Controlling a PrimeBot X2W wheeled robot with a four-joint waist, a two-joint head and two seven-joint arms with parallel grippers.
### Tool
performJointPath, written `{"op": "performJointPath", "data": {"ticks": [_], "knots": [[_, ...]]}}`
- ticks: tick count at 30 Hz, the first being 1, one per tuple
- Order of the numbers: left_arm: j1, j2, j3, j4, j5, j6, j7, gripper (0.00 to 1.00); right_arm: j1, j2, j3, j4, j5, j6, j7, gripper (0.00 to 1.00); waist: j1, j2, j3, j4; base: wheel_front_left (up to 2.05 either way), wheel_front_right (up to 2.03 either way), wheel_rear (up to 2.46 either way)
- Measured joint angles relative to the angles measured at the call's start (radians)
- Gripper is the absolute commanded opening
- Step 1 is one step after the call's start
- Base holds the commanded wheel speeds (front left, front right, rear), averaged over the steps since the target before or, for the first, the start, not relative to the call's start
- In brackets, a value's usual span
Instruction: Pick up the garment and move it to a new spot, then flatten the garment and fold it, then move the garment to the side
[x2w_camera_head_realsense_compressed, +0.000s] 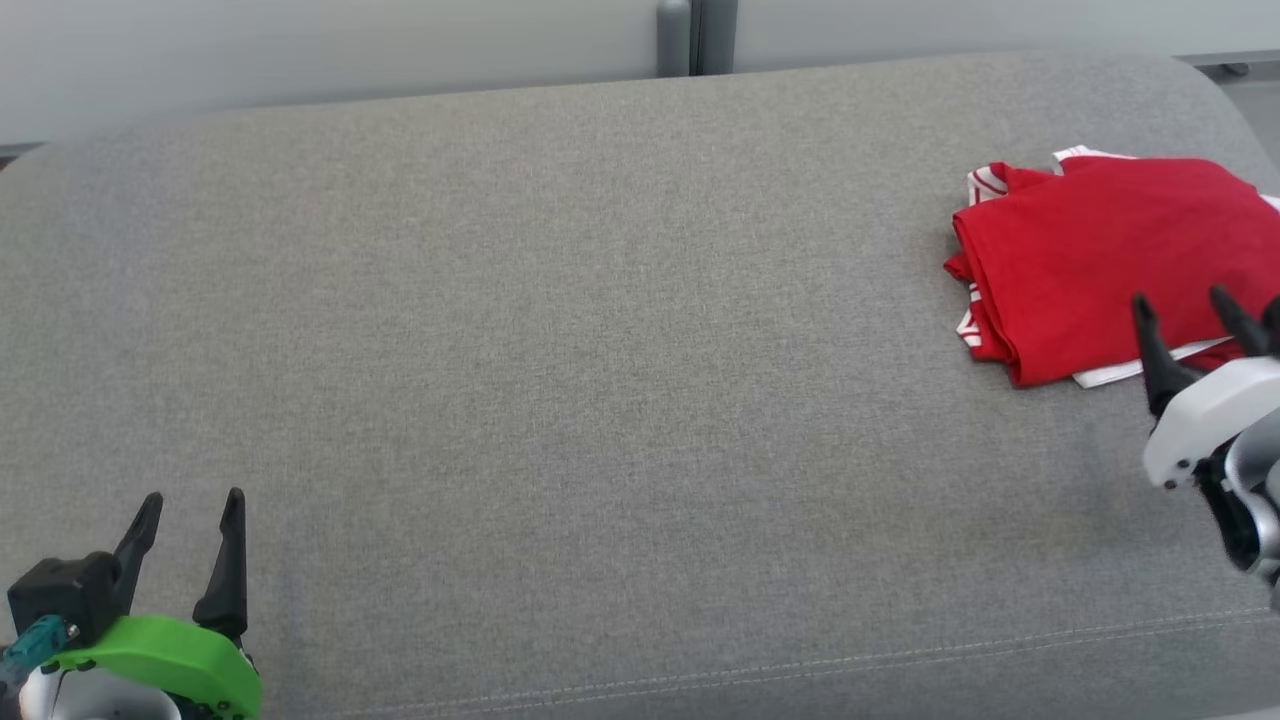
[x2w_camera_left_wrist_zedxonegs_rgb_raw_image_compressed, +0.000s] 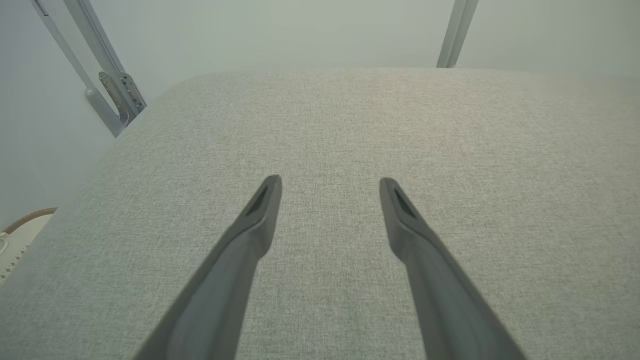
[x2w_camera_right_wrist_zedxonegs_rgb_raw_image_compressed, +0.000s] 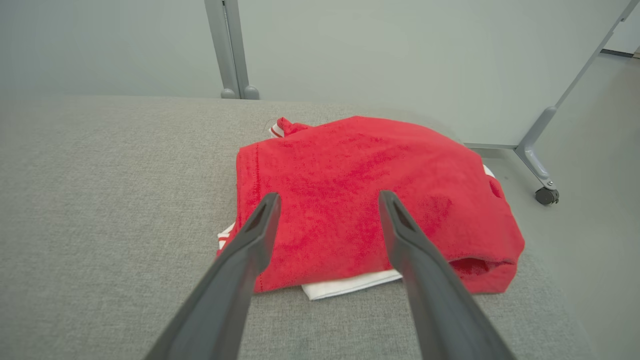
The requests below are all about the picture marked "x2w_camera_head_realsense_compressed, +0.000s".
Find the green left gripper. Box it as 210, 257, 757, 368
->
45, 487, 263, 720

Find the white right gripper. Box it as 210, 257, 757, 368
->
1132, 284, 1280, 491

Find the red white numbered jersey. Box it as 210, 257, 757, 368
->
943, 150, 1280, 389

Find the grey fabric sofa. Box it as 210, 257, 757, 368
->
0, 50, 1280, 720

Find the left black cable teal plug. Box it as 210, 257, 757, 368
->
0, 615, 71, 693

